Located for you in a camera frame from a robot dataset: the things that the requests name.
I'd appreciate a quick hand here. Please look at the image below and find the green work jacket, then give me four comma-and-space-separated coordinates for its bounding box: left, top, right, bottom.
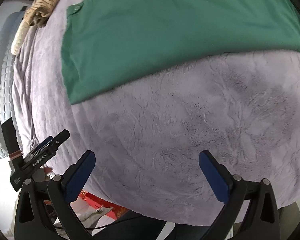
61, 0, 300, 104

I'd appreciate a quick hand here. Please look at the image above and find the white quilted headboard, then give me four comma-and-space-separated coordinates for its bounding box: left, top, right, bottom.
0, 11, 24, 159

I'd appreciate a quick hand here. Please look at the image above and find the red patterned item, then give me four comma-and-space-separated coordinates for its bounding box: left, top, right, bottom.
79, 190, 129, 220

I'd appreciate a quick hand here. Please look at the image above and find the grey bed blanket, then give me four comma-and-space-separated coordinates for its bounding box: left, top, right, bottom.
13, 0, 300, 225

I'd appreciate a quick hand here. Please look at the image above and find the cream pillow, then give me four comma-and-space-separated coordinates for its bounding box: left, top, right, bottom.
11, 20, 30, 56

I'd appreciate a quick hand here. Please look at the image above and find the beige striped folded cloth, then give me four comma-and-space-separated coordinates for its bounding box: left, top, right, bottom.
23, 0, 60, 28

